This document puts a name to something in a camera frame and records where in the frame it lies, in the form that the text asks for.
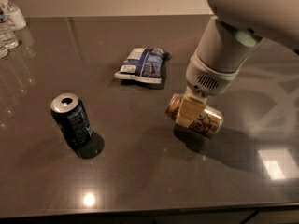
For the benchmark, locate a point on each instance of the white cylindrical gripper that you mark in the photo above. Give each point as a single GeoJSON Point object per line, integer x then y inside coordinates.
{"type": "Point", "coordinates": [207, 77]}

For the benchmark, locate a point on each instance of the orange soda can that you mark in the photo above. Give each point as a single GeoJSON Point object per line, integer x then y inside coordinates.
{"type": "Point", "coordinates": [207, 123]}

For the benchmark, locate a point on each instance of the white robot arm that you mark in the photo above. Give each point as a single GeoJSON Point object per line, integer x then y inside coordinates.
{"type": "Point", "coordinates": [236, 29]}

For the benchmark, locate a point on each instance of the dark blue soda can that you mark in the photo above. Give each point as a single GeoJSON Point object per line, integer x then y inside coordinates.
{"type": "Point", "coordinates": [69, 113]}

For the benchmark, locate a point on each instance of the blue white chip bag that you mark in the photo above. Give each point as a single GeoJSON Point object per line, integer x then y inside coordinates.
{"type": "Point", "coordinates": [143, 65]}

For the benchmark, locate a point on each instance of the clear water bottle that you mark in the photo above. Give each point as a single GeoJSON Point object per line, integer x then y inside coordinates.
{"type": "Point", "coordinates": [6, 34]}

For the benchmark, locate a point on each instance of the clear bottle at edge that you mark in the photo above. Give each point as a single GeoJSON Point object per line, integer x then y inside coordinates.
{"type": "Point", "coordinates": [3, 50]}

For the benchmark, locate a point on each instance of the hand sanitizer pump bottle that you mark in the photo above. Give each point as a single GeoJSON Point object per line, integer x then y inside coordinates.
{"type": "Point", "coordinates": [13, 15]}

